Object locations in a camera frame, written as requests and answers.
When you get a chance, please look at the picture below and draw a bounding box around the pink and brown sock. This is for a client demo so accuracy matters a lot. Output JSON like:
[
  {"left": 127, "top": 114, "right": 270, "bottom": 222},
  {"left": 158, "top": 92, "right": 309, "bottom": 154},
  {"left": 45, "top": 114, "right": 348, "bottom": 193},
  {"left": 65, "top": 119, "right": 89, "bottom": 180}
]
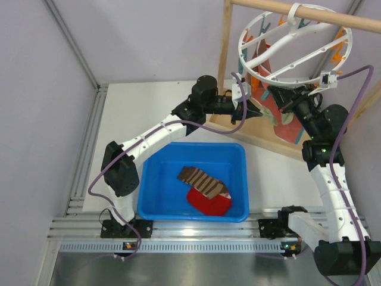
[{"left": 243, "top": 40, "right": 306, "bottom": 144}]

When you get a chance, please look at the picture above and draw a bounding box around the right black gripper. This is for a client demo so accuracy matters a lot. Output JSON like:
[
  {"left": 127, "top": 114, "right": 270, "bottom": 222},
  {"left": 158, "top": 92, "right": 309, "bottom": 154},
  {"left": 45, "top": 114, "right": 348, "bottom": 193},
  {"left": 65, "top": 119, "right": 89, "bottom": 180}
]
[{"left": 268, "top": 83, "right": 320, "bottom": 139}]

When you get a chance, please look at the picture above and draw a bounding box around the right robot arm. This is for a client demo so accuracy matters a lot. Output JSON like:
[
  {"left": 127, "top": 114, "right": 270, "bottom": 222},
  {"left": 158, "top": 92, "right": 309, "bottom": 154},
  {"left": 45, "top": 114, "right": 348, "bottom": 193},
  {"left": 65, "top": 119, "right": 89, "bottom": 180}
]
[{"left": 268, "top": 85, "right": 380, "bottom": 276}]

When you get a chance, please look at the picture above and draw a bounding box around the orange clip far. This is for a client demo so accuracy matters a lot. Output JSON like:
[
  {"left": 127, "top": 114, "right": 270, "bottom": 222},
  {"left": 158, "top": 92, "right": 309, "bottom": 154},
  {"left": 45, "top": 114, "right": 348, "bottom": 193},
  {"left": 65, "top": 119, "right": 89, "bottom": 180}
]
[{"left": 278, "top": 15, "right": 287, "bottom": 26}]

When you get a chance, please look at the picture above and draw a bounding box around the teal clip holding sock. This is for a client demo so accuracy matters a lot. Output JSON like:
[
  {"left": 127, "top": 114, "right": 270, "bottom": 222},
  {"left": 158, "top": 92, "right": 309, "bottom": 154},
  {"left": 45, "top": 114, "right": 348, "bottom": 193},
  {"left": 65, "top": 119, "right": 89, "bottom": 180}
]
[{"left": 258, "top": 15, "right": 271, "bottom": 36}]

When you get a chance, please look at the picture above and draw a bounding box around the orange clip inner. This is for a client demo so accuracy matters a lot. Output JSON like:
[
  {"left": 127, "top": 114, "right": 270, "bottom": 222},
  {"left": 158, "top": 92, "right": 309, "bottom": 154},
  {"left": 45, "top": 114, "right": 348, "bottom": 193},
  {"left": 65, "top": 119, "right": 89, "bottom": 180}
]
[{"left": 242, "top": 29, "right": 254, "bottom": 43}]

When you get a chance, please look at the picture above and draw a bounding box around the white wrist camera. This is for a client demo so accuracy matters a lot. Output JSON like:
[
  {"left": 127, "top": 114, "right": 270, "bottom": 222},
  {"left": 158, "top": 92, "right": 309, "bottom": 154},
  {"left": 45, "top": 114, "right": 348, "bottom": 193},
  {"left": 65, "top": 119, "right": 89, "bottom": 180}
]
[
  {"left": 231, "top": 82, "right": 251, "bottom": 102},
  {"left": 317, "top": 70, "right": 340, "bottom": 89}
]

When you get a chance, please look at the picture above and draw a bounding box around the white round clip hanger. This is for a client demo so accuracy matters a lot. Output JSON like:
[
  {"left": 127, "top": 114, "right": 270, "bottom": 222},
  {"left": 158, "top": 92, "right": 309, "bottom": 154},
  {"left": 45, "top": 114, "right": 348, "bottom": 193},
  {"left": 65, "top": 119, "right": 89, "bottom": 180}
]
[{"left": 238, "top": 4, "right": 353, "bottom": 87}]

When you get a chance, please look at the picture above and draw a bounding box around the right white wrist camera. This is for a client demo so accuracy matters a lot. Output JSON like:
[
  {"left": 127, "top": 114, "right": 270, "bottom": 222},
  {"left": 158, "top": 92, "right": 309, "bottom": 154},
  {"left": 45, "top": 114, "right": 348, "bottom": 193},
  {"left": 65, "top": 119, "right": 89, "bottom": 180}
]
[{"left": 317, "top": 70, "right": 340, "bottom": 89}]

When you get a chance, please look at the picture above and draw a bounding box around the red sock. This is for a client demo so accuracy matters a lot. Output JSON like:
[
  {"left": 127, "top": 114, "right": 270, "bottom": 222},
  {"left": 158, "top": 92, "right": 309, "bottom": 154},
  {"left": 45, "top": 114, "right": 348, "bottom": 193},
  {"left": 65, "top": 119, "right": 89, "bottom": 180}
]
[{"left": 186, "top": 188, "right": 232, "bottom": 216}]

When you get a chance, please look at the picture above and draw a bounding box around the teal clip left rim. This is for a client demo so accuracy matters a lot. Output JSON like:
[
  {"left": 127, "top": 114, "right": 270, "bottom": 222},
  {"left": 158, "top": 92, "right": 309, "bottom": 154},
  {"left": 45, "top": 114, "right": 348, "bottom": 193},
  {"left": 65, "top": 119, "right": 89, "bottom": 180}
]
[{"left": 238, "top": 49, "right": 247, "bottom": 74}]

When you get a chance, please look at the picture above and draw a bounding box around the orange clip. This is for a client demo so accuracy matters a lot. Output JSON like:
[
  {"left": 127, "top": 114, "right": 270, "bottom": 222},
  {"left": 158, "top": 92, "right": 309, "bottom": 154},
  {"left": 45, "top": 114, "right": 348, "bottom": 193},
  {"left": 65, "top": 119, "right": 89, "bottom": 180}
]
[
  {"left": 242, "top": 29, "right": 254, "bottom": 43},
  {"left": 251, "top": 76, "right": 261, "bottom": 94},
  {"left": 278, "top": 15, "right": 287, "bottom": 26}
]

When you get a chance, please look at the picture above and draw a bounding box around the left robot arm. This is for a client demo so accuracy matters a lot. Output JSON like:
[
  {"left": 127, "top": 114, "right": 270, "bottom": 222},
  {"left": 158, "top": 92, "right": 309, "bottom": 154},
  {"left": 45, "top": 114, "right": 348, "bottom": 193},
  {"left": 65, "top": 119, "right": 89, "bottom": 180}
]
[{"left": 100, "top": 74, "right": 263, "bottom": 238}]

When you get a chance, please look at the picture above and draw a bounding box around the blue plastic bin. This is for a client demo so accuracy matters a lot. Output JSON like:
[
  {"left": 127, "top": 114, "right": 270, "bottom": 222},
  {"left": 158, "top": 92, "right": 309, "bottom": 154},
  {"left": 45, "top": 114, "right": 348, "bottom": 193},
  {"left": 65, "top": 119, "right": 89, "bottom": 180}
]
[{"left": 138, "top": 142, "right": 249, "bottom": 223}]

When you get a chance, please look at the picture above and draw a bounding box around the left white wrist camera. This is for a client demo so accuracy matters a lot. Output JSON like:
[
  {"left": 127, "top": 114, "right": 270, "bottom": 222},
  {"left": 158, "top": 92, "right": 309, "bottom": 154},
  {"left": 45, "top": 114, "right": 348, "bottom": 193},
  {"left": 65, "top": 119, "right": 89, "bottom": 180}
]
[{"left": 231, "top": 82, "right": 251, "bottom": 102}]

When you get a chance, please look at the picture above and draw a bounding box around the orange clip lower left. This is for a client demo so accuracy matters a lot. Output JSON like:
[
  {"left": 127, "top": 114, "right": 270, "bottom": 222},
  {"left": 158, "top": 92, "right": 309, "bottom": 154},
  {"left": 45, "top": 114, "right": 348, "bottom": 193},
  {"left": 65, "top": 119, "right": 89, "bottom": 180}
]
[{"left": 251, "top": 76, "right": 261, "bottom": 94}]

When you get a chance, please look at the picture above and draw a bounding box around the brown striped sock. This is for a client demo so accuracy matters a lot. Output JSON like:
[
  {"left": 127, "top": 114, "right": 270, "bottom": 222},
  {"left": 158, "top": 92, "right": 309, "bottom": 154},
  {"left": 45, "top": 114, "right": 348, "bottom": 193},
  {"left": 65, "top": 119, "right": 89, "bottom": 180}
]
[{"left": 177, "top": 166, "right": 231, "bottom": 200}]

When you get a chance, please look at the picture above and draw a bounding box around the small cream sock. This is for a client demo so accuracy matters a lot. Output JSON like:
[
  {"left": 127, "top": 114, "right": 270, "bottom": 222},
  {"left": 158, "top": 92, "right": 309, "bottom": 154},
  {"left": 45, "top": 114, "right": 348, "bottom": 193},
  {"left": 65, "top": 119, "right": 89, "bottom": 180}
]
[{"left": 261, "top": 107, "right": 277, "bottom": 126}]

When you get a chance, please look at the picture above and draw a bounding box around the wooden hanging rack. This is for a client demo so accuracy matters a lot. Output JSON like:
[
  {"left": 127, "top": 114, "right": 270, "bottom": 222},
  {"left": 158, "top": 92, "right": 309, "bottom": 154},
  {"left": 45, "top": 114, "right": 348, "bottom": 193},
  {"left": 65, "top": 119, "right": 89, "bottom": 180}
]
[{"left": 218, "top": 1, "right": 380, "bottom": 160}]

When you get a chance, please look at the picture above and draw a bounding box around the aluminium mounting rail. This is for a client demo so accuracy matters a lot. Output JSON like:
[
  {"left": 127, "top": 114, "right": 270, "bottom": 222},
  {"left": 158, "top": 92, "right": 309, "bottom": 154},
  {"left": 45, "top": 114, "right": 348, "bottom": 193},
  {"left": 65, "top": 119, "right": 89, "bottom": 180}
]
[{"left": 48, "top": 209, "right": 306, "bottom": 254}]

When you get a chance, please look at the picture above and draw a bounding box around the teal clip far right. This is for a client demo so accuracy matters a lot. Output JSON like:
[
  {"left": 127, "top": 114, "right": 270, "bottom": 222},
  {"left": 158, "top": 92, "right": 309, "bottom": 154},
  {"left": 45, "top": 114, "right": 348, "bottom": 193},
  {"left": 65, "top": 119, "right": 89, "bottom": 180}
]
[{"left": 298, "top": 18, "right": 311, "bottom": 29}]

